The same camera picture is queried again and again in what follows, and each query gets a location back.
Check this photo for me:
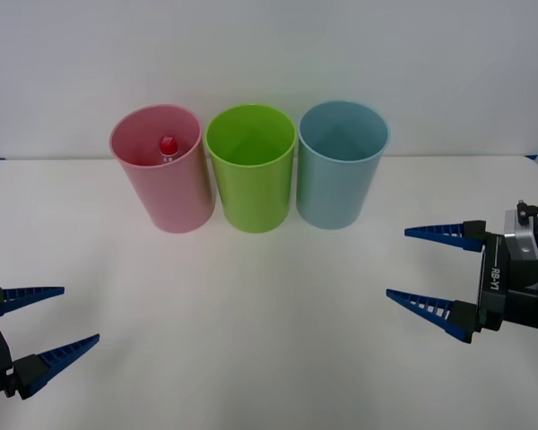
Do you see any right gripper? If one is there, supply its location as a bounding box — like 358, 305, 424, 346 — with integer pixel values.
385, 219, 538, 346

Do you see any clear bottle with red cap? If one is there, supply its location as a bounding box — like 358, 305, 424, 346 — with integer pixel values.
158, 135, 180, 165

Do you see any pale blue plastic bin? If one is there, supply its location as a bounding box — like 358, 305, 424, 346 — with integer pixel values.
295, 99, 392, 231

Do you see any pink plastic bin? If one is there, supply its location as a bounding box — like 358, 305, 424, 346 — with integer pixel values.
108, 102, 216, 233

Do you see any yellow-green plastic bin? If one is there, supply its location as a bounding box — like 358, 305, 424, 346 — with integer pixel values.
204, 103, 298, 235

